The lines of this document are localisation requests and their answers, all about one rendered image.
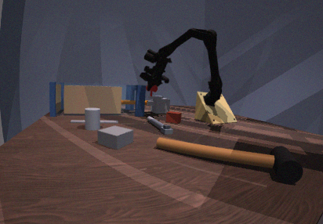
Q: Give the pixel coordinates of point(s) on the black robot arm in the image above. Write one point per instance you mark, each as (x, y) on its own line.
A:
(209, 39)

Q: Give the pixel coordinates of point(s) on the black rubber mallet with wooden handle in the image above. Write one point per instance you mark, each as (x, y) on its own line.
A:
(287, 168)

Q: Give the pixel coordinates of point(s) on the grey cylinder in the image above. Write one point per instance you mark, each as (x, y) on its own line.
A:
(92, 118)

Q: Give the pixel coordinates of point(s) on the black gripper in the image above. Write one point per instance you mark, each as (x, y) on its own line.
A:
(155, 78)

